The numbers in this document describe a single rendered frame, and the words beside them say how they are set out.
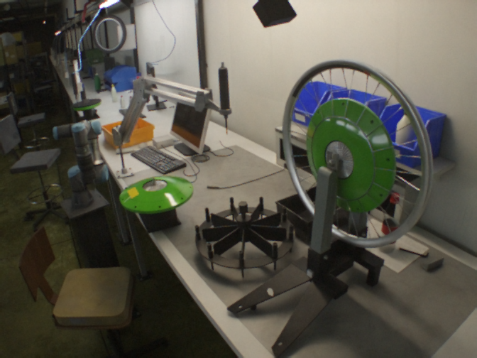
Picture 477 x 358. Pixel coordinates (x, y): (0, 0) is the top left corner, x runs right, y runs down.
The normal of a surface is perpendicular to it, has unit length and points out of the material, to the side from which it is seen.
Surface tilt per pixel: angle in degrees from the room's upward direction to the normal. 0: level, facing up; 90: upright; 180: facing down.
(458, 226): 90
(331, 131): 83
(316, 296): 18
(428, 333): 0
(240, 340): 0
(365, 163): 88
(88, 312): 0
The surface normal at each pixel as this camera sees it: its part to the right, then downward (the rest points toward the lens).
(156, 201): 0.04, -0.72
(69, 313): -0.05, -0.91
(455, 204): -0.85, 0.25
